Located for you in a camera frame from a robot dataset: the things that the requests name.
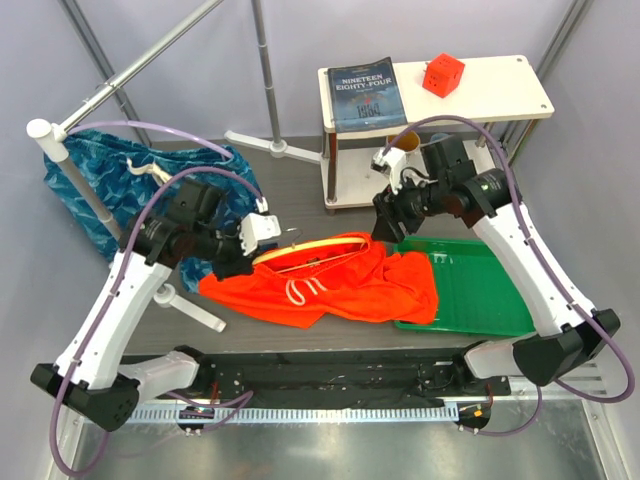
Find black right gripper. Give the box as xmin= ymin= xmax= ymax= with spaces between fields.
xmin=372 ymin=170 xmax=449 ymax=245

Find yellow hanger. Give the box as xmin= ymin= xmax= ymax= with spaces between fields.
xmin=252 ymin=234 xmax=368 ymax=274

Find orange shorts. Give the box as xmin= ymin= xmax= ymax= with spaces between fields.
xmin=198 ymin=232 xmax=439 ymax=329

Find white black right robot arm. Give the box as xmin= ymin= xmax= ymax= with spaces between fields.
xmin=371 ymin=135 xmax=620 ymax=395

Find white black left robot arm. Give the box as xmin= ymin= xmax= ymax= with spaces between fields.
xmin=31 ymin=179 xmax=251 ymax=432

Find blue patterned shorts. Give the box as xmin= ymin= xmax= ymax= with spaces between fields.
xmin=43 ymin=130 xmax=260 ymax=294

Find white patterned mug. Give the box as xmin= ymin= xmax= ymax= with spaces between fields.
xmin=383 ymin=132 xmax=422 ymax=166

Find blue glass cup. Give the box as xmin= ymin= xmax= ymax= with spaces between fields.
xmin=429 ymin=133 xmax=451 ymax=143

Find green plastic tray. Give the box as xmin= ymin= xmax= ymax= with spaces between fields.
xmin=394 ymin=236 xmax=534 ymax=337

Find Nineteen Eighty-Four book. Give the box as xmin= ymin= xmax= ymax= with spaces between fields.
xmin=327 ymin=57 xmax=407 ymax=133

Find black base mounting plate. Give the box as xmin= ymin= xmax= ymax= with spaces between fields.
xmin=119 ymin=347 xmax=511 ymax=409

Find white clothes rack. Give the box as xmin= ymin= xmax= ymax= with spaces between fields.
xmin=27 ymin=0 xmax=321 ymax=333

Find red cube power strip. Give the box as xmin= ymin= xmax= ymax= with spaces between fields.
xmin=422 ymin=53 xmax=465 ymax=98

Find white two-tier shelf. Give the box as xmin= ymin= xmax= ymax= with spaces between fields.
xmin=318 ymin=55 xmax=554 ymax=212

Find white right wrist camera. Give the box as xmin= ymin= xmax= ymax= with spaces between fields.
xmin=370 ymin=148 xmax=408 ymax=195

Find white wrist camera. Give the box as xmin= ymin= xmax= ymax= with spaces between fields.
xmin=239 ymin=197 xmax=282 ymax=257
xmin=370 ymin=148 xmax=408 ymax=195

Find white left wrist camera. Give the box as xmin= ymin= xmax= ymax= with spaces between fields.
xmin=239 ymin=197 xmax=282 ymax=257

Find white slotted cable duct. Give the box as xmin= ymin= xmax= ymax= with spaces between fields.
xmin=127 ymin=402 xmax=459 ymax=425

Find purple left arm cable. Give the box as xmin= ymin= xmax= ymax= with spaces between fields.
xmin=49 ymin=167 xmax=266 ymax=476

